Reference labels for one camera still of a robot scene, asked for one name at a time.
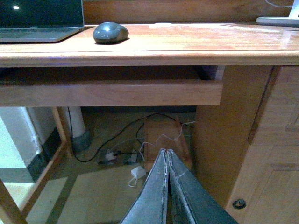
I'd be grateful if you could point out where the black ring cabinet handle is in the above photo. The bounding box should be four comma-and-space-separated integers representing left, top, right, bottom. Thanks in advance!
232, 199, 247, 210

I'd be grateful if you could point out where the wooden rolling stand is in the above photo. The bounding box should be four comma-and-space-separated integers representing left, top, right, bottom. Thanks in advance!
143, 119, 192, 172

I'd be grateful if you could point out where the white wall pipe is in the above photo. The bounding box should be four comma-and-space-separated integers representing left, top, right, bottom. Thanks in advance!
67, 107, 85, 138

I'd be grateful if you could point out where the wooden desk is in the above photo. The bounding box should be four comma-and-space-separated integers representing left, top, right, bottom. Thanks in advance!
0, 23, 299, 224

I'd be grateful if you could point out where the white thin cable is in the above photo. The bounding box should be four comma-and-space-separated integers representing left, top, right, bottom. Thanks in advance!
139, 120, 196, 161

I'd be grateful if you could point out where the white lamp base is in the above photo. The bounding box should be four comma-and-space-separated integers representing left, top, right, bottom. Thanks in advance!
256, 0, 299, 28

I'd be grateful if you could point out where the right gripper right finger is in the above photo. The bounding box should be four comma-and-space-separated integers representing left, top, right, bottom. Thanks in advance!
167, 149, 237, 224

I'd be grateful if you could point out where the dark grey computer mouse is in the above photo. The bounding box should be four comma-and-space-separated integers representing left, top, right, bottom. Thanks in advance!
93, 22, 129, 44

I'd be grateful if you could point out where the white power adapter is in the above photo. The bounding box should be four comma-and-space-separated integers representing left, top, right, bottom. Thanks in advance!
128, 166, 146, 188

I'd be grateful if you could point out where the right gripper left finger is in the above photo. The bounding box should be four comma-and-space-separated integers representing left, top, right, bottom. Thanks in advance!
120, 148, 168, 224

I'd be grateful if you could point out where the wooden pull-out keyboard tray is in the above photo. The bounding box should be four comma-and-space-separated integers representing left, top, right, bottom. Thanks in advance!
0, 66, 223, 107

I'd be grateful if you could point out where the grey laptop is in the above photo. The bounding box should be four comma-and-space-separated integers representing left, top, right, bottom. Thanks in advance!
0, 0, 84, 43

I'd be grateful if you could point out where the white plug on floor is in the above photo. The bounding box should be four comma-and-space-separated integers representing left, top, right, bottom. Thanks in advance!
105, 152, 116, 161

